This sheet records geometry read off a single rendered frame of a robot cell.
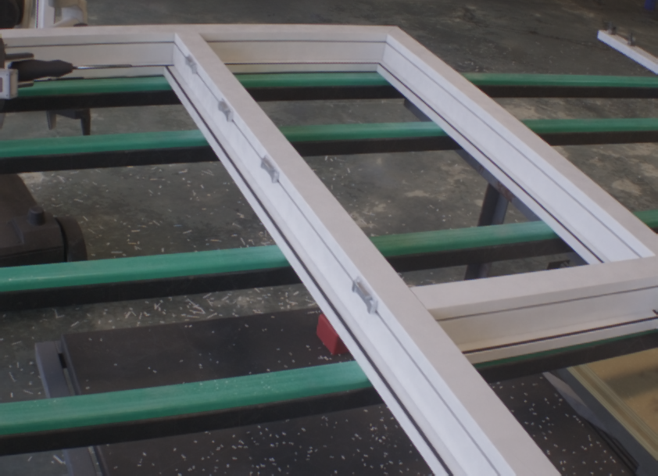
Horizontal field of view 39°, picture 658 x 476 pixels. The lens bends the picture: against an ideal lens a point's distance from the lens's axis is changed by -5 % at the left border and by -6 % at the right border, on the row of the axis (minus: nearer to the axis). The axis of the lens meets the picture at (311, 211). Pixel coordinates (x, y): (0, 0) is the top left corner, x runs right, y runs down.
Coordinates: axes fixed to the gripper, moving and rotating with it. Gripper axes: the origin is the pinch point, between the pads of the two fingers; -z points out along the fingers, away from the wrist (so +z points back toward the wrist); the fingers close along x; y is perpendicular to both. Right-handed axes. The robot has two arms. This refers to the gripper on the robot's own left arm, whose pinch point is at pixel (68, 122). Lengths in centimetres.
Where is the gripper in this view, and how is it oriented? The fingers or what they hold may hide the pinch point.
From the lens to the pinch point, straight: 237.0
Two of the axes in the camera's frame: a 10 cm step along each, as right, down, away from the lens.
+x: 9.0, 2.8, -3.4
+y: 4.4, -4.6, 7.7
